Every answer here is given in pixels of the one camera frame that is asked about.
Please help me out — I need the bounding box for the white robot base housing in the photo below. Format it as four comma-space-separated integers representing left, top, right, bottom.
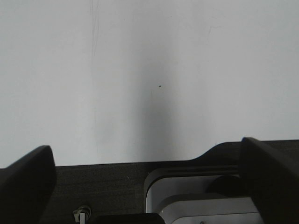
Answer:
144, 166, 263, 224

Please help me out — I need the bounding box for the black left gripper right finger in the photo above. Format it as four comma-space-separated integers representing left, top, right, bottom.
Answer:
239, 138, 299, 224

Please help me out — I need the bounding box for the dark robot base platform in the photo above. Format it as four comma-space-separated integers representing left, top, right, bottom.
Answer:
41, 141, 250, 224

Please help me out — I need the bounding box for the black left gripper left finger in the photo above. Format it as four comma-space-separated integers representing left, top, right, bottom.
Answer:
0, 146, 57, 224

